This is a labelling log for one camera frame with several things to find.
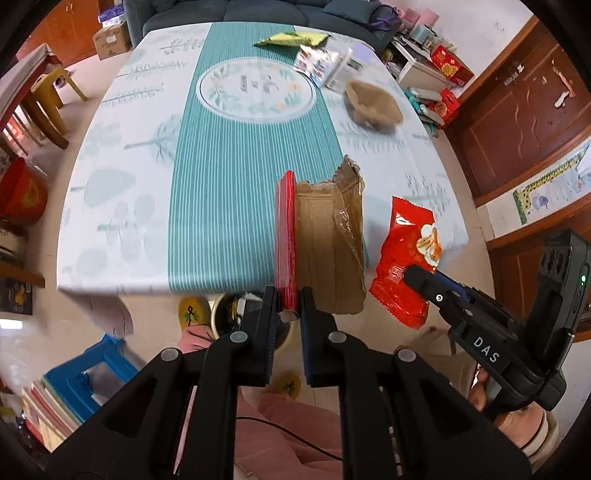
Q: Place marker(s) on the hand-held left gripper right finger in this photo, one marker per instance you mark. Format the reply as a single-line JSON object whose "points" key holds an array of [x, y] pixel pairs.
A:
{"points": [[308, 341]]}

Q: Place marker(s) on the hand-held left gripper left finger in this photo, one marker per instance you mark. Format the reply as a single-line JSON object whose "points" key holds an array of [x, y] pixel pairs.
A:
{"points": [[271, 341]]}

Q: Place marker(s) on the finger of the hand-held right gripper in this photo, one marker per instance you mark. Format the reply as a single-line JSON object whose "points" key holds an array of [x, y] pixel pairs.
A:
{"points": [[461, 288], [429, 290]]}

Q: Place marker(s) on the yellow round trash bin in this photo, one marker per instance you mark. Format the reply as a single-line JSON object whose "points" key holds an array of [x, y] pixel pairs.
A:
{"points": [[224, 318]]}

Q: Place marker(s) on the red snack packet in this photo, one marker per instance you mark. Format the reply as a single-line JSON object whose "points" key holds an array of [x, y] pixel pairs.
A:
{"points": [[406, 240]]}

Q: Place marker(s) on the brown cardboard piece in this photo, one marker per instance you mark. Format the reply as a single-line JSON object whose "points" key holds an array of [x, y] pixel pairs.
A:
{"points": [[323, 240]]}

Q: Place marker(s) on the person's right forearm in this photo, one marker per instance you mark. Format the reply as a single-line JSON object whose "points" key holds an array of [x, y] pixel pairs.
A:
{"points": [[545, 443]]}

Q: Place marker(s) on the person's right hand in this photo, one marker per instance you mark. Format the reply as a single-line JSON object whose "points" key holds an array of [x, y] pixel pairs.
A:
{"points": [[521, 424]]}

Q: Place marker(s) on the yellow slipper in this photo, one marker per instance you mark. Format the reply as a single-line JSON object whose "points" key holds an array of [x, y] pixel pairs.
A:
{"points": [[286, 385], [194, 311]]}

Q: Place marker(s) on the person's right leg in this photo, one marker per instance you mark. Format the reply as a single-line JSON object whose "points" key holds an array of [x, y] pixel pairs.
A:
{"points": [[286, 438]]}

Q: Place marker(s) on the table with teal tablecloth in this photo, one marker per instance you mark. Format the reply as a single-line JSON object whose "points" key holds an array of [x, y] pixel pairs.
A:
{"points": [[221, 184]]}

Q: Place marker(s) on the brown wooden door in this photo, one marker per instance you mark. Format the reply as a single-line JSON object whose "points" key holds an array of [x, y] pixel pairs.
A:
{"points": [[517, 120]]}

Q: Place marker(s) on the teal stepper machine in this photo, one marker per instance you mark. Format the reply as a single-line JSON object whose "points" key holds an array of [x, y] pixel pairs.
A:
{"points": [[422, 108]]}

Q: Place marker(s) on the small red gift box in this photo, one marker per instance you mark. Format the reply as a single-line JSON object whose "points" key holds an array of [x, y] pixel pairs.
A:
{"points": [[445, 106]]}

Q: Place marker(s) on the brown paper bag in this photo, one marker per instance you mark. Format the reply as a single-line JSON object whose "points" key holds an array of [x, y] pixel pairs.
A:
{"points": [[374, 106]]}

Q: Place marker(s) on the blue plastic stool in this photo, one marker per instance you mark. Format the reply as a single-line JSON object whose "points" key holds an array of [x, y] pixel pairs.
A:
{"points": [[74, 378]]}

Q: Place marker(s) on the white low cabinet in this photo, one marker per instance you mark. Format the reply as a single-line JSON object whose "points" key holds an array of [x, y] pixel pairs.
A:
{"points": [[422, 69]]}

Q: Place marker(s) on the wide red gift box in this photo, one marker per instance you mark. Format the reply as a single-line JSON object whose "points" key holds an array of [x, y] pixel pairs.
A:
{"points": [[452, 65]]}

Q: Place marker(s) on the stack of books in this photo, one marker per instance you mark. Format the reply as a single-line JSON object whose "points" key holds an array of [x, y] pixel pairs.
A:
{"points": [[51, 410]]}

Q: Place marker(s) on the white purple box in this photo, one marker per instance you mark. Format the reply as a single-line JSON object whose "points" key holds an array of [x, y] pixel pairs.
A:
{"points": [[344, 69]]}

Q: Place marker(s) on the white blue printed packet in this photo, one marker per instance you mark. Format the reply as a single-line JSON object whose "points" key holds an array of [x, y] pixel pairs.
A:
{"points": [[316, 62]]}

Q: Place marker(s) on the mint green appliance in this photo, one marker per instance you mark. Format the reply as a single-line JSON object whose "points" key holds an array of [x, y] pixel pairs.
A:
{"points": [[425, 33]]}

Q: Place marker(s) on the dark printed panel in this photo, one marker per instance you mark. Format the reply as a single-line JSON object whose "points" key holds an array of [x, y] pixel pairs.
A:
{"points": [[16, 296]]}

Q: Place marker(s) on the wooden shelf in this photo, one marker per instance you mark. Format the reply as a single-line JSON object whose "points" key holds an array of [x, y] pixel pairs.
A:
{"points": [[21, 272]]}

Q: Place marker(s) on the pink gift bag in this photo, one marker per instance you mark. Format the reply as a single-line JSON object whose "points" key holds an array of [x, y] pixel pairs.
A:
{"points": [[418, 17]]}

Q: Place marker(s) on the purple bag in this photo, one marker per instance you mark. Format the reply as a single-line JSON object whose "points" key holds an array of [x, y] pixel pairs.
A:
{"points": [[385, 17]]}

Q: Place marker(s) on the yellow green snack packet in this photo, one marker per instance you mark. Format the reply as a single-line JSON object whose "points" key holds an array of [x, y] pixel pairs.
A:
{"points": [[291, 39]]}

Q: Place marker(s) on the red bucket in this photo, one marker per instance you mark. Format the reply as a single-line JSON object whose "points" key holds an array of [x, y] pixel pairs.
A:
{"points": [[23, 194]]}

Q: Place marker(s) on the dark teal cushion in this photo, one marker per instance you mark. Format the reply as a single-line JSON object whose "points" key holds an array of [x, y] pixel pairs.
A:
{"points": [[346, 5]]}

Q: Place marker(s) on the dark teal sofa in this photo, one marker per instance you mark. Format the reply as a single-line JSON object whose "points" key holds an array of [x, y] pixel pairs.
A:
{"points": [[258, 10]]}

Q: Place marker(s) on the yellow plastic stool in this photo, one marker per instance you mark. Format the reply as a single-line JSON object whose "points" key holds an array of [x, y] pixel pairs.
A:
{"points": [[51, 97]]}

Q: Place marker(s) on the cardboard box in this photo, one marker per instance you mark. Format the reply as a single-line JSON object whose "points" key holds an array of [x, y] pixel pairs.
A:
{"points": [[111, 41]]}

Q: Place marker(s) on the wooden side table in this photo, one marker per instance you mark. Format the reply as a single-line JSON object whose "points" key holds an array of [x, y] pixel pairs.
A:
{"points": [[21, 87]]}

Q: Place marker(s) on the blue printed box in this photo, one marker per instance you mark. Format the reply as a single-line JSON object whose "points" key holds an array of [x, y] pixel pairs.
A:
{"points": [[112, 15]]}

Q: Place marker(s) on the wooden cabinet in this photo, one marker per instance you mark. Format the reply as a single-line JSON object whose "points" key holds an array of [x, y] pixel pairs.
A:
{"points": [[60, 27]]}

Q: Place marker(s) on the printed wall chart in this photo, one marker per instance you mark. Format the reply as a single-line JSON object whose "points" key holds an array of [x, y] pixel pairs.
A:
{"points": [[549, 184]]}

